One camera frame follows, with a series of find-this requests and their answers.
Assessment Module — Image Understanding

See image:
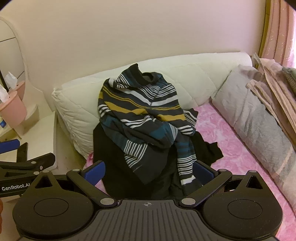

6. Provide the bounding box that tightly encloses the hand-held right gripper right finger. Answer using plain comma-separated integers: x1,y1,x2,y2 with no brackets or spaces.
179,160,269,208

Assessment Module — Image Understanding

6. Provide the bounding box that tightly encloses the pink curtain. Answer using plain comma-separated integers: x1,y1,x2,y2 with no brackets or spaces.
261,0,296,68

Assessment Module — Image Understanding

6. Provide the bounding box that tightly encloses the pink floral bedsheet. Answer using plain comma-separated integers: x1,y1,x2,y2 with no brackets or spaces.
84,103,296,241

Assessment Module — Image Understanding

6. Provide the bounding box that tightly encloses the white oval mirror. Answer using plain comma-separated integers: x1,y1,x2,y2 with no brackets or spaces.
0,16,45,102

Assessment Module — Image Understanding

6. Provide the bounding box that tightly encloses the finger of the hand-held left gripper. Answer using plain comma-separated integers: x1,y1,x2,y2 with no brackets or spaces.
0,139,28,164
0,153,56,180

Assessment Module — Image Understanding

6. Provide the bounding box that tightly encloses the beige folded blanket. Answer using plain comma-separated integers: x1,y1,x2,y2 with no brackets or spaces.
246,53,296,149

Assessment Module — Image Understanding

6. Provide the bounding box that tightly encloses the white bedside table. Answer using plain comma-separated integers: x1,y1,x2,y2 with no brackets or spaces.
0,104,58,172

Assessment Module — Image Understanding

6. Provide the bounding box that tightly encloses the grey and pink quilt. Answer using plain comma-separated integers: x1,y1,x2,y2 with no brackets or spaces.
211,64,296,204

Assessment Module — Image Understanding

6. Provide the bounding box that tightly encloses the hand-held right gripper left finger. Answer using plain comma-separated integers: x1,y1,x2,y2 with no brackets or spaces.
28,161,118,208

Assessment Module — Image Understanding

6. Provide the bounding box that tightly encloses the pile of dark clothes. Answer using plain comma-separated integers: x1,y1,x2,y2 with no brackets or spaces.
92,109,224,200

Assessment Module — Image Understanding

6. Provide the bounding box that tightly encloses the grey folded cloth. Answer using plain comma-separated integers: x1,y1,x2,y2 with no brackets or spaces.
282,67,296,95

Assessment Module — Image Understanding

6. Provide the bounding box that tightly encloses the white tissue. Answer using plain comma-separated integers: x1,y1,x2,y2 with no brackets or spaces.
0,85,11,103

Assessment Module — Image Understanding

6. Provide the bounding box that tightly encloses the pink tissue cup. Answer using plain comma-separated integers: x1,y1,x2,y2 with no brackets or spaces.
0,90,27,129

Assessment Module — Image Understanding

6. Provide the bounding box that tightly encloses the striped sweater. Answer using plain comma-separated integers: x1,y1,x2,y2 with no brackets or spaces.
97,64,199,186

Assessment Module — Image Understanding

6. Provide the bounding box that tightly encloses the golden frame strip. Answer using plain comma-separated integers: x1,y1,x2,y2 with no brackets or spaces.
257,0,271,58

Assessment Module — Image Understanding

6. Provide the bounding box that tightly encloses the white quilted pillow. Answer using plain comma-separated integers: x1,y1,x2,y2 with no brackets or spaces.
51,51,252,160

